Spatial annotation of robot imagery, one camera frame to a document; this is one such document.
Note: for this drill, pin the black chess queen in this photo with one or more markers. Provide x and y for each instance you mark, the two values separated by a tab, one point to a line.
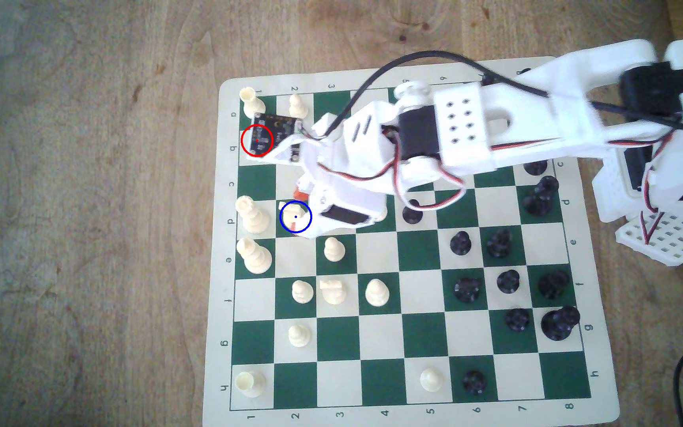
538	198

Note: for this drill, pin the cream chess rook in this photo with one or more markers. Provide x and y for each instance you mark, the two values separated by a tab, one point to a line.
251	384
252	107
334	293

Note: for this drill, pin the green cream chess board mat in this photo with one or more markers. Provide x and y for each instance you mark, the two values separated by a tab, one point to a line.
377	338

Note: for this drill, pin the white perforated base plate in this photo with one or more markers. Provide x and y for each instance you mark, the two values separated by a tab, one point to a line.
667	244

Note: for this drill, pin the black chess knight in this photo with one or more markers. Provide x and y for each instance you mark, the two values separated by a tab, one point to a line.
498	244
467	290

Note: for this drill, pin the black chess king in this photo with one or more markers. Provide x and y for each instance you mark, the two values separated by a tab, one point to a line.
559	324

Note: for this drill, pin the black camera circuit board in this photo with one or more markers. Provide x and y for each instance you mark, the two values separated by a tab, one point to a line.
276	133

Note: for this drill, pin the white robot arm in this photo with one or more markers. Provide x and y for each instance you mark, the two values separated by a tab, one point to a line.
561	89

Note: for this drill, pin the white pawn right middle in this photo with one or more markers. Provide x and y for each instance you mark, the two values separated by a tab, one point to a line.
377	293

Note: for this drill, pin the black chess pawn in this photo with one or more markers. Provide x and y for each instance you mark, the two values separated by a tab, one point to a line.
462	243
475	384
507	282
517	320
412	214

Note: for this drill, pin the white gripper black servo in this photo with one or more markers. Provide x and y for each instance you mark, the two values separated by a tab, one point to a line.
346	216

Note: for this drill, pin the cream chess queen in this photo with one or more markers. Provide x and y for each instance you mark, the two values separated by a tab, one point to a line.
254	219

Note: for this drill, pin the cream chess knight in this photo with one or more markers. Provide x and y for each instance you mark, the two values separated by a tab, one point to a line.
291	213

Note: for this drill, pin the cream chess pawn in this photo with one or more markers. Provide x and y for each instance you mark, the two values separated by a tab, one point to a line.
299	110
299	337
431	381
334	252
302	293

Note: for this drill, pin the cream chess king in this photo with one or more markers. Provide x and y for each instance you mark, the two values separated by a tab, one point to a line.
255	258

